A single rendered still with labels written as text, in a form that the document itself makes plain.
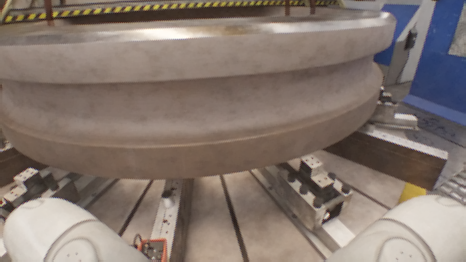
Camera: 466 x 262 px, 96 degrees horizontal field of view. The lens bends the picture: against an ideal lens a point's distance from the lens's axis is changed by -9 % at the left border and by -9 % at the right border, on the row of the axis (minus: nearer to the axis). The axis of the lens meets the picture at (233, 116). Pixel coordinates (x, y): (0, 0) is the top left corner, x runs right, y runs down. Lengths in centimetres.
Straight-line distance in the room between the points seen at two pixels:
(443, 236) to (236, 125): 120
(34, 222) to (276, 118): 136
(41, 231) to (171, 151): 102
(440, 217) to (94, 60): 140
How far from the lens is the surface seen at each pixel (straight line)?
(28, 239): 56
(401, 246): 44
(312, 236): 194
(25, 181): 216
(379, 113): 355
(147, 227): 210
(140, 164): 157
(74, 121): 184
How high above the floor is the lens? 189
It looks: 27 degrees down
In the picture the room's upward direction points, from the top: 1 degrees counter-clockwise
